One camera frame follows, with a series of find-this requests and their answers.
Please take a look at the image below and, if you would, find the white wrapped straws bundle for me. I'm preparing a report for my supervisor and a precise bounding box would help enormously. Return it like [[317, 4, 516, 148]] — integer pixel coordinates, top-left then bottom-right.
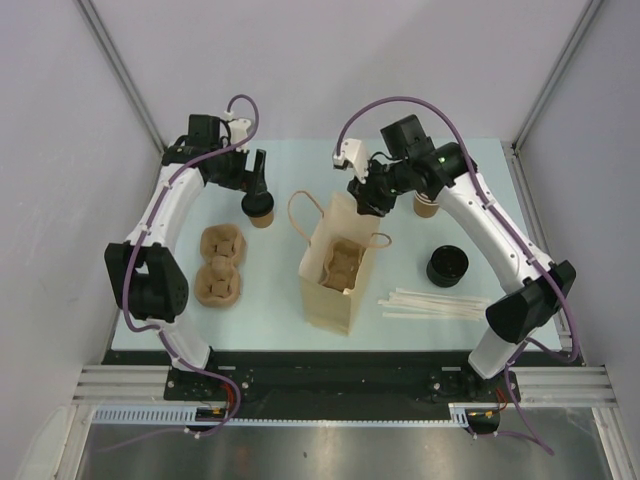
[[377, 288, 490, 321]]

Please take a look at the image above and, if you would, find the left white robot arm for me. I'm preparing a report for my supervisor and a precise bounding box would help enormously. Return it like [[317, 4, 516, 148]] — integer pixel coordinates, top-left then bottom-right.
[[104, 111, 274, 400]]

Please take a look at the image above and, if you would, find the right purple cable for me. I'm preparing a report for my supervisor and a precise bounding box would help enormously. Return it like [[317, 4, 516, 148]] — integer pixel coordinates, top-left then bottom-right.
[[333, 95, 581, 456]]

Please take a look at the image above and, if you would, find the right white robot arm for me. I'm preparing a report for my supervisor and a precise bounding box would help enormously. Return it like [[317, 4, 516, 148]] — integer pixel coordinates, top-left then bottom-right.
[[333, 115, 576, 401]]

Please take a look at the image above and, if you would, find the stack of black lids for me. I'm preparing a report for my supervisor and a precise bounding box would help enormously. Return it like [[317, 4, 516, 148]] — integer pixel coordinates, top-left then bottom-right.
[[425, 245, 469, 288]]

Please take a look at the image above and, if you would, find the purple cable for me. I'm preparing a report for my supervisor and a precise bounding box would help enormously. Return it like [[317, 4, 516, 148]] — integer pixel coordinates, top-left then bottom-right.
[[94, 93, 261, 454], [333, 95, 581, 456]]

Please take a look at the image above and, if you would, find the stack of paper cups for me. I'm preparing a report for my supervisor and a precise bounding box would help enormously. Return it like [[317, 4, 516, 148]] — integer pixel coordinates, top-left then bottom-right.
[[413, 193, 439, 218]]

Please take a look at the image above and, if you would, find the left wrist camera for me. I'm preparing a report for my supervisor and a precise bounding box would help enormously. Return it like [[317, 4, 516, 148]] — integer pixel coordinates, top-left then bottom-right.
[[223, 111, 253, 152]]

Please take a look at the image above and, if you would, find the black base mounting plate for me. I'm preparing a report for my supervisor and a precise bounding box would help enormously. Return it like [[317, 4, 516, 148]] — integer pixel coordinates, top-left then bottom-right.
[[102, 351, 565, 410]]

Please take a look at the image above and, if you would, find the brown paper bag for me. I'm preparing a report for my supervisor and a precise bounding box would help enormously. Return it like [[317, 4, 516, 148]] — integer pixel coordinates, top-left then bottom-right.
[[287, 190, 392, 336]]

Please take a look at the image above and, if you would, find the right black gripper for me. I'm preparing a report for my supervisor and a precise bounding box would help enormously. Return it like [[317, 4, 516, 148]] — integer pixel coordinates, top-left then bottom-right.
[[347, 157, 411, 219]]

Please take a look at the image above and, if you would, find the brown pulp cup carrier stack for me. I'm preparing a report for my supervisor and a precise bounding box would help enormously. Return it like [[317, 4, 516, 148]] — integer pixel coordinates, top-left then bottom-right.
[[194, 223, 247, 308]]

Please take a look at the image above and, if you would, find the black cup lid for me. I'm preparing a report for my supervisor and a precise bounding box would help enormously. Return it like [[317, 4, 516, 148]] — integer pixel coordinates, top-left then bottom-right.
[[241, 192, 274, 218]]

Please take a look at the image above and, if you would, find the single brown pulp cup carrier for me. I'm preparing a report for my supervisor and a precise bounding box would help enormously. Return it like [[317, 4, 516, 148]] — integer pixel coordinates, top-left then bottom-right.
[[320, 238, 365, 292]]

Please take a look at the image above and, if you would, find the single paper cup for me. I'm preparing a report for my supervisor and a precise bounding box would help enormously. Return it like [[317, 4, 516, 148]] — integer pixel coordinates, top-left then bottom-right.
[[248, 211, 274, 229]]

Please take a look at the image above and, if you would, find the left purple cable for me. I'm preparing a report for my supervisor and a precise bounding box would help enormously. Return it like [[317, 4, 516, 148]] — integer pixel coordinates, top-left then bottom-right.
[[94, 93, 261, 454]]

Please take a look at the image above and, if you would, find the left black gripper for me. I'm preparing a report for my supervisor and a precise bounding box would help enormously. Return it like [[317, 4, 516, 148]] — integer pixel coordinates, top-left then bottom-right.
[[208, 141, 265, 195]]

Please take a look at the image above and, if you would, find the white slotted cable duct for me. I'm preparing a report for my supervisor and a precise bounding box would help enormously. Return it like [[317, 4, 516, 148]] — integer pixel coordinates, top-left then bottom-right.
[[92, 398, 498, 428]]

